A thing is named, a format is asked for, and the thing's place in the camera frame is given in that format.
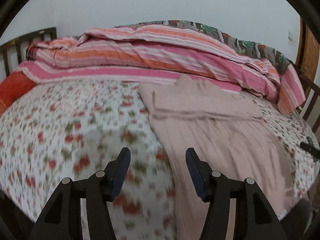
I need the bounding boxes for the pink knit sweater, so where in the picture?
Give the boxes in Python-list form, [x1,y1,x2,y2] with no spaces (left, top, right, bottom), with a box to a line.
[138,75,295,239]

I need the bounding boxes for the dark wooden footboard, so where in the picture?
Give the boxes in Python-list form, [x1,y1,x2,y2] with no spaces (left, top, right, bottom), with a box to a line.
[295,65,319,133]

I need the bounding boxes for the orange wooden door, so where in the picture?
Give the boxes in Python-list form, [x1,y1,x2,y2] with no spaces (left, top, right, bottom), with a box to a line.
[296,17,319,81]

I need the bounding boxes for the red pillow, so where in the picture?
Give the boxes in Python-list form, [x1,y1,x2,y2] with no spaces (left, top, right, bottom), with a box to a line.
[0,72,36,114]

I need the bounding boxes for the dark wooden headboard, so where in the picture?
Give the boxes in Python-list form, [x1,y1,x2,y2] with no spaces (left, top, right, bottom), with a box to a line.
[1,27,57,77]

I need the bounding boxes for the pink striped quilt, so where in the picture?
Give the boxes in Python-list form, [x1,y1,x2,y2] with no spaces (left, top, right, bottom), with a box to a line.
[26,21,305,114]

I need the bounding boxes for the white wall switch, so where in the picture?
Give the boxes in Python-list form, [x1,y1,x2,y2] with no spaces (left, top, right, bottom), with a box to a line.
[288,31,293,41]

